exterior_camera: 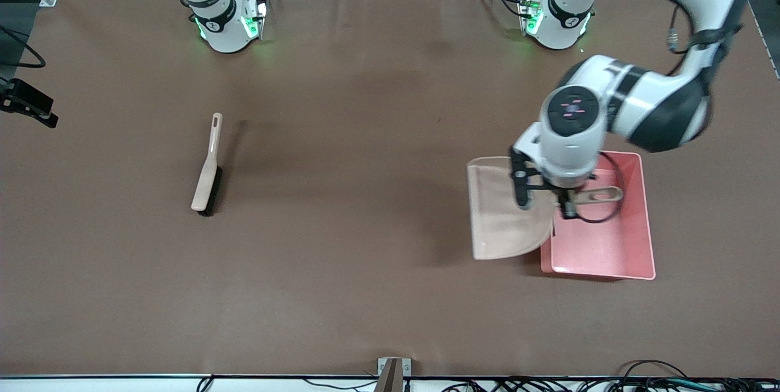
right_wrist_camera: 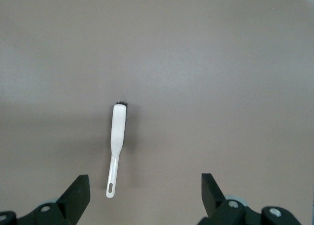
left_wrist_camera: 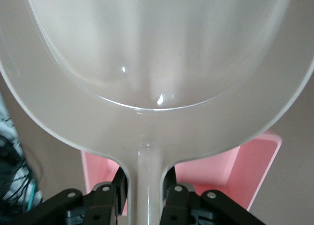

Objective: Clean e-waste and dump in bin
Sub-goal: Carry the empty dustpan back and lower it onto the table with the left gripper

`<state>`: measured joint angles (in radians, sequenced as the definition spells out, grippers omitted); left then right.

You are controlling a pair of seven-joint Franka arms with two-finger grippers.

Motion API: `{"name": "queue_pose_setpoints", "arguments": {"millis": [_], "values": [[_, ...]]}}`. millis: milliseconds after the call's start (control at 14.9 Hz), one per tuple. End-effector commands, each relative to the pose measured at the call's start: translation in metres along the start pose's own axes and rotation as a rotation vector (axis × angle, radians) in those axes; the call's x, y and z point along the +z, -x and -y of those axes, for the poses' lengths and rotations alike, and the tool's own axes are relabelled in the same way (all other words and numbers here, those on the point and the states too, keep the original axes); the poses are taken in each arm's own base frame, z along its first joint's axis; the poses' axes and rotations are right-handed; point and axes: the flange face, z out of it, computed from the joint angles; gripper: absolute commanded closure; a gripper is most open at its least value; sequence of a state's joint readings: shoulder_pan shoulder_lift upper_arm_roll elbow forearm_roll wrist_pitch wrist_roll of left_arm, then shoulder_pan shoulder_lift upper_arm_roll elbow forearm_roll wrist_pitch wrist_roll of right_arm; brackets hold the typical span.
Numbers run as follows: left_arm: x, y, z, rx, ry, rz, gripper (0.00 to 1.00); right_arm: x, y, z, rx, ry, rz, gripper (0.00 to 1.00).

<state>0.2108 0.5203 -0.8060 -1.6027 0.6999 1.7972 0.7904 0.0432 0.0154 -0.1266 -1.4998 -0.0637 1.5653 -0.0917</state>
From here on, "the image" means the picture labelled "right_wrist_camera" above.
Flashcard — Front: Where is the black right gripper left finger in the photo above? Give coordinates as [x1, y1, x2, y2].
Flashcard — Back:
[0, 174, 90, 225]

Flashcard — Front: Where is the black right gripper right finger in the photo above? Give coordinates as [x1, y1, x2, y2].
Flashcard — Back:
[196, 172, 304, 225]

